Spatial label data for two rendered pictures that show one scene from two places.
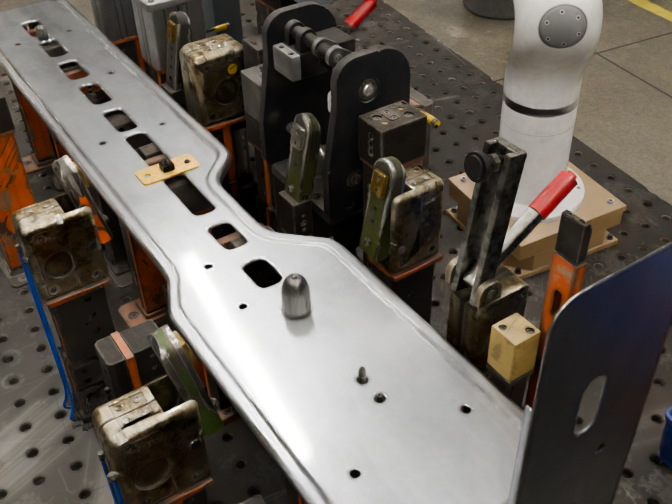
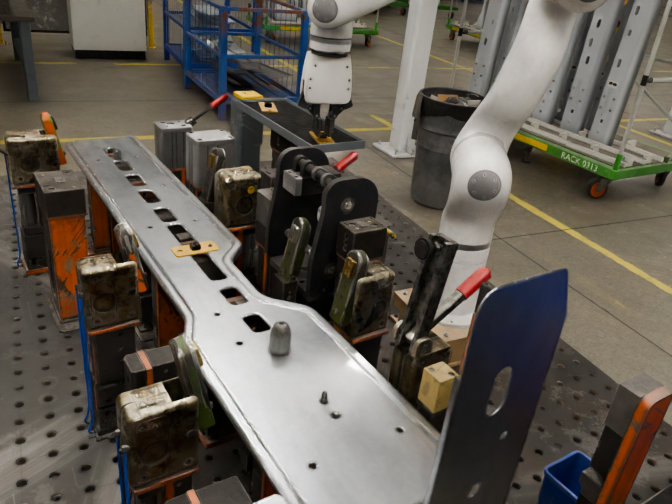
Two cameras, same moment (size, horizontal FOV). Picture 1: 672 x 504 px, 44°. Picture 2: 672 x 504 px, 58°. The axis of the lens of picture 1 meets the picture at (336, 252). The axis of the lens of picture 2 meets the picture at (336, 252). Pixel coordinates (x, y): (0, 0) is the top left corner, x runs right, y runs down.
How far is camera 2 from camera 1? 0.10 m
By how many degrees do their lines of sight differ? 12
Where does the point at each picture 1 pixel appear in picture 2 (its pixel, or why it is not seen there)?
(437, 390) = (379, 414)
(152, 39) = (196, 165)
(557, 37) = (480, 192)
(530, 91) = (458, 231)
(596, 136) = not seen: hidden behind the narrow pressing
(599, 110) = (500, 276)
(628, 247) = not seen: hidden behind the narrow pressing
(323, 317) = (298, 356)
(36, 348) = (70, 377)
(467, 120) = (410, 258)
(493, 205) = (432, 279)
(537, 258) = (454, 354)
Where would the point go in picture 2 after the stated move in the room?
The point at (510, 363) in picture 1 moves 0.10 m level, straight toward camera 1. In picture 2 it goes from (435, 397) to (422, 451)
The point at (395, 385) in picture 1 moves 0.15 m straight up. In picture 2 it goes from (348, 408) to (362, 313)
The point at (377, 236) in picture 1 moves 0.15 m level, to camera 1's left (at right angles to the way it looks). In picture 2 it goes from (343, 307) to (251, 299)
